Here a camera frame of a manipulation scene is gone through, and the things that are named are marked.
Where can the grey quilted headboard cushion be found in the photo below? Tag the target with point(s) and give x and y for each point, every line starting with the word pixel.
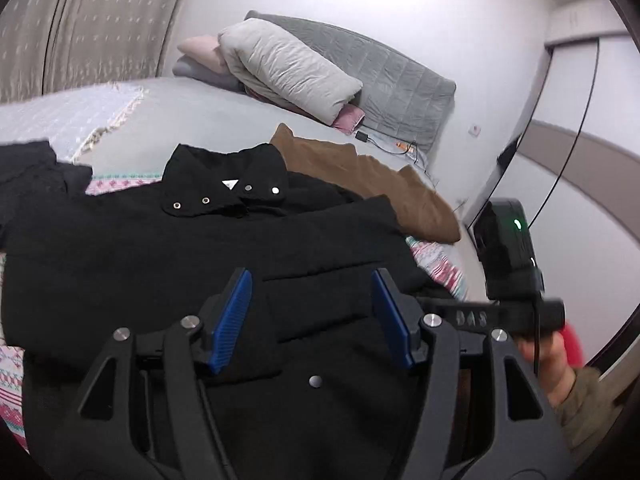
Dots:
pixel 400 90

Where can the red object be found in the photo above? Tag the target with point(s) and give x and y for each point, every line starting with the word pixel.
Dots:
pixel 575 347

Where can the white fringed blanket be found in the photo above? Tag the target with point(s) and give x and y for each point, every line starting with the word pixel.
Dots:
pixel 50 120

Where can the black jacket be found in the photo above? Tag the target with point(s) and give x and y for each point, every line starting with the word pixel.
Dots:
pixel 150 260

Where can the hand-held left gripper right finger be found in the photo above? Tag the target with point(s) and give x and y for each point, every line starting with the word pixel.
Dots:
pixel 393 321

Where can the grey folded cloth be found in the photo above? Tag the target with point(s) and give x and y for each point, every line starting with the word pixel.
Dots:
pixel 200 74

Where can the black charger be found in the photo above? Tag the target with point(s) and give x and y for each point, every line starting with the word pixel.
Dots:
pixel 361 136

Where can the person's right hand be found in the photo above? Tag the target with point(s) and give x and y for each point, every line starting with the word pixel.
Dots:
pixel 550 367

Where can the small orange object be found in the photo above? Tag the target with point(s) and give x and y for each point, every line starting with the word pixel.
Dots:
pixel 404 147

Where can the beige patterned curtain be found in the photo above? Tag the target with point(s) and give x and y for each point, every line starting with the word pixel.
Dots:
pixel 100 25

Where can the colourful patterned blanket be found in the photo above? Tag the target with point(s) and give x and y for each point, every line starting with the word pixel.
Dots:
pixel 440 265

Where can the white wall socket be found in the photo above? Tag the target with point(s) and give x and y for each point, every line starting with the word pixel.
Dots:
pixel 474 130

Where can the bed with grey sheet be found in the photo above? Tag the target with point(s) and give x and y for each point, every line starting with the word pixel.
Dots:
pixel 210 115

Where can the brown garment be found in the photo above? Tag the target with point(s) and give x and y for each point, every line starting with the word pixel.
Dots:
pixel 400 195

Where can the white and grey wardrobe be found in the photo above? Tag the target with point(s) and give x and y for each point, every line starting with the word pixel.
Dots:
pixel 590 135

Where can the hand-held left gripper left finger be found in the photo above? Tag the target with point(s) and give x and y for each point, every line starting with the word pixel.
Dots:
pixel 231 322

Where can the dark navy garment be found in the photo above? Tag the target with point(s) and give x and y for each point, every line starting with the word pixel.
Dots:
pixel 30 170

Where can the light grey folded duvet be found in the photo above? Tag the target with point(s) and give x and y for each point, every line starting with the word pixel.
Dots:
pixel 285 60

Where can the small pink pillow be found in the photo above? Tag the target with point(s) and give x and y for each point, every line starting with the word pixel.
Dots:
pixel 349 119

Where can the person's right forearm olive sleeve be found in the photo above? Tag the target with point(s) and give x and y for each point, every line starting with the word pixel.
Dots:
pixel 590 410

